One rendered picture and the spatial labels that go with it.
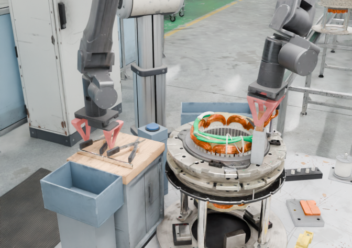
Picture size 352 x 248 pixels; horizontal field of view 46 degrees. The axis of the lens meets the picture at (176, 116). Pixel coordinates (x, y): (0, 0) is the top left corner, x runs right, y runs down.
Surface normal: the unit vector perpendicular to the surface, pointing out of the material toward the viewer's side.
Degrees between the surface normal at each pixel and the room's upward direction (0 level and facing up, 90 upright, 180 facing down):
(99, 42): 116
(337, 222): 0
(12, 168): 0
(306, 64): 92
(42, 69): 90
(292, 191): 0
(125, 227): 90
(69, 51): 90
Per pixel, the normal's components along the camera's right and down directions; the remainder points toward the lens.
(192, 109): -0.02, 0.41
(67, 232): -0.46, 0.36
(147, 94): 0.47, 0.37
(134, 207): 0.89, 0.19
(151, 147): 0.00, -0.91
